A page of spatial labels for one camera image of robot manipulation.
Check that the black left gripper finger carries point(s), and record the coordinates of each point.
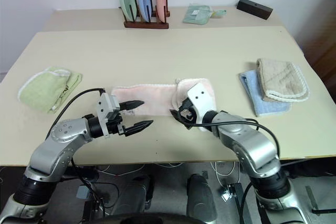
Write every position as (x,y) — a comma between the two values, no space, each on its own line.
(131,104)
(137,127)

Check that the dark rounded shape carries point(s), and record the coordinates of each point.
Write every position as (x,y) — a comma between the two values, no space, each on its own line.
(134,195)
(200,197)

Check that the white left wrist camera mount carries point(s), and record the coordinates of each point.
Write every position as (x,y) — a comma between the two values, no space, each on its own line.
(105,103)

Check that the light blue towel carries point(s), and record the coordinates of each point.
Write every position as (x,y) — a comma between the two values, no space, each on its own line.
(252,90)

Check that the brown wooden plate rack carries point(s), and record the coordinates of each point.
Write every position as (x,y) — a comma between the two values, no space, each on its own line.
(147,24)

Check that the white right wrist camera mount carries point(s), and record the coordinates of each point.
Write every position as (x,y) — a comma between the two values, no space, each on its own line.
(202,100)

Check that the pink towel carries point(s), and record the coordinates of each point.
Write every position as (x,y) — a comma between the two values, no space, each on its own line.
(152,98)

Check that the dark brown rectangular block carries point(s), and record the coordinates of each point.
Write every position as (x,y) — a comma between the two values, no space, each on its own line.
(254,7)

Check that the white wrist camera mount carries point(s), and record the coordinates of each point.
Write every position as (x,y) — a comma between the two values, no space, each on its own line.
(105,103)
(202,100)

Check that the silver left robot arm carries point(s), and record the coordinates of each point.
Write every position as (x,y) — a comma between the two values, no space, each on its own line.
(63,142)

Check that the small grey box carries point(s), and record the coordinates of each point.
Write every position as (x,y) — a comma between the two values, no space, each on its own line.
(82,192)

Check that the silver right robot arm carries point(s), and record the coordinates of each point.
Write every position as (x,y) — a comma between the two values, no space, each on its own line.
(249,145)

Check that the green towel with white trim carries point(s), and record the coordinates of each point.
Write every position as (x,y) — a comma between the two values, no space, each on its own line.
(47,87)

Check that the beige towel with white trim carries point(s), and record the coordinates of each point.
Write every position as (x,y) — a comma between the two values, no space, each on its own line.
(283,79)

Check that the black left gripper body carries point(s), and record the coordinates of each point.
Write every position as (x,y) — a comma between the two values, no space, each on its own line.
(115,124)

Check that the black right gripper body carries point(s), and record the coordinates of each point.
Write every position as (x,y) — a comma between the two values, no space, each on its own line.
(187,112)

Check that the mint green folded cloth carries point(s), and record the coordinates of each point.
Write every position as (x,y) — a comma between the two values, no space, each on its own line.
(197,14)

